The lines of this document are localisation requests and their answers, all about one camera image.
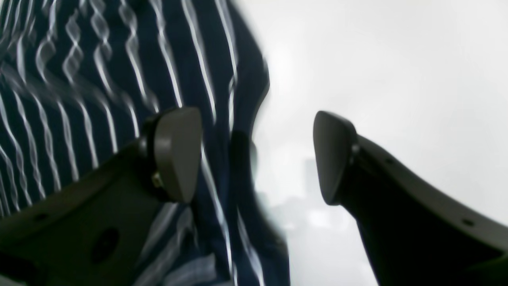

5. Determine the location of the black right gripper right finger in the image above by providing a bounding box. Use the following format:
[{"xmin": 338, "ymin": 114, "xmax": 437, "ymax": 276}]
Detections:
[{"xmin": 313, "ymin": 111, "xmax": 508, "ymax": 286}]

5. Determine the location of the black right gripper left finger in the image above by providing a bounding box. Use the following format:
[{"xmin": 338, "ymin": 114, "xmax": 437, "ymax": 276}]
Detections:
[{"xmin": 0, "ymin": 107, "xmax": 202, "ymax": 286}]

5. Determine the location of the navy white striped t-shirt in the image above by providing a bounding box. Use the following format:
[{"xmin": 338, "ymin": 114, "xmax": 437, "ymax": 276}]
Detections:
[{"xmin": 1, "ymin": 0, "xmax": 291, "ymax": 286}]

